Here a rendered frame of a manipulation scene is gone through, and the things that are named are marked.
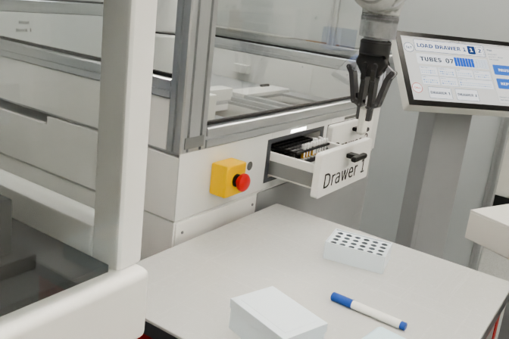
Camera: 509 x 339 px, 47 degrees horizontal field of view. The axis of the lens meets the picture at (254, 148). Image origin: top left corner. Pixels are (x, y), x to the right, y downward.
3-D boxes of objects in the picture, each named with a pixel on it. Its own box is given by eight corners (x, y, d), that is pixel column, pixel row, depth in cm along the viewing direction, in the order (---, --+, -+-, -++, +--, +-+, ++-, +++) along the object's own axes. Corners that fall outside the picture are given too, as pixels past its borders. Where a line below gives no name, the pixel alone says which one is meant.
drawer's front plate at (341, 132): (368, 148, 194) (373, 116, 191) (328, 163, 171) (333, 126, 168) (363, 147, 195) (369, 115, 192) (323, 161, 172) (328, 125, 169)
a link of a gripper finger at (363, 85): (367, 63, 142) (362, 61, 143) (359, 107, 145) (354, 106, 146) (374, 62, 145) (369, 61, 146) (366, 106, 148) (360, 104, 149)
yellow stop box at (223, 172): (246, 193, 131) (249, 162, 129) (226, 200, 125) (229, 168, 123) (228, 187, 133) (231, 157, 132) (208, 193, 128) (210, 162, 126)
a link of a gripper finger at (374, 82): (377, 63, 145) (382, 63, 144) (371, 107, 148) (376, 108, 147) (370, 63, 142) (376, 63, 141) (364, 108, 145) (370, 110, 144)
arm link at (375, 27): (370, 13, 147) (366, 37, 148) (354, 12, 139) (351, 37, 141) (404, 17, 142) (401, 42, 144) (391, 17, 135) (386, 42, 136)
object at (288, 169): (358, 170, 161) (362, 149, 159) (313, 190, 140) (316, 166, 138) (242, 138, 182) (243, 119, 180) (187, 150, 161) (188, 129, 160)
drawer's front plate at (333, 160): (366, 176, 162) (373, 138, 159) (316, 199, 138) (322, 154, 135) (360, 175, 163) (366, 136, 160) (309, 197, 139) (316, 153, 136)
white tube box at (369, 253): (389, 259, 124) (392, 242, 123) (382, 274, 116) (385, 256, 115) (333, 244, 128) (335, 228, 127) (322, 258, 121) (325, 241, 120)
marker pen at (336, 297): (407, 329, 97) (408, 320, 97) (403, 333, 96) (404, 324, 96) (333, 298, 105) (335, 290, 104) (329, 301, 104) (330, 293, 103)
